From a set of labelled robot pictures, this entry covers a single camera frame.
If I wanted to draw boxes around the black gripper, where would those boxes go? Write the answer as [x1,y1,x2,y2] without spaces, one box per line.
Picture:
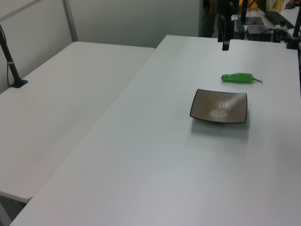
[216,0,238,51]

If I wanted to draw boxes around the green chili pepper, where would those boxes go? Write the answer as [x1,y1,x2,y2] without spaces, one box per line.
[221,73,263,85]

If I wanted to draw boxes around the square brown ceramic plate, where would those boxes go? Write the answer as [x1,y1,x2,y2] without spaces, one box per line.
[189,89,248,125]

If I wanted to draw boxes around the black monitor stand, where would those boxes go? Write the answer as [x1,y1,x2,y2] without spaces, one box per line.
[231,0,264,26]

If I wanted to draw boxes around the black electronics box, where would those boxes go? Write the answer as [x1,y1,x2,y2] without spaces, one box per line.
[246,24,274,41]

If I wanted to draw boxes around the black keyboard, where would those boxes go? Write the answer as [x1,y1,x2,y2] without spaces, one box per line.
[265,10,296,29]

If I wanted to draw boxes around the black pole with white band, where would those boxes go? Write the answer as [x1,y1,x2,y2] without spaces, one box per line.
[0,23,29,89]

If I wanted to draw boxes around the black camera stand pole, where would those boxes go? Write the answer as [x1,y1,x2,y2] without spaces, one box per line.
[285,7,301,50]

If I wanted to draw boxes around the grey partition corner post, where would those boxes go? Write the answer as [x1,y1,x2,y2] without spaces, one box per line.
[63,0,79,43]

